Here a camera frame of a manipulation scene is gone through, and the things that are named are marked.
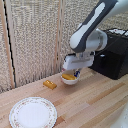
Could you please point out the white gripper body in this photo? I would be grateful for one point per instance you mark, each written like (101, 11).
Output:
(78, 61)

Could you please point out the white bowl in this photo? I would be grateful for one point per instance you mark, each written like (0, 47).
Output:
(70, 80)

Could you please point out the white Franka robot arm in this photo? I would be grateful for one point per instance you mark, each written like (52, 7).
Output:
(94, 28)

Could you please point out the white floral plate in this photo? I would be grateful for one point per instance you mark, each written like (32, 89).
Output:
(32, 112)

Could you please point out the yellow butter block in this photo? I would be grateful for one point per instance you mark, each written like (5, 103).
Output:
(50, 84)

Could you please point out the black box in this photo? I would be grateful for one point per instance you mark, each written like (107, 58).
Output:
(113, 58)

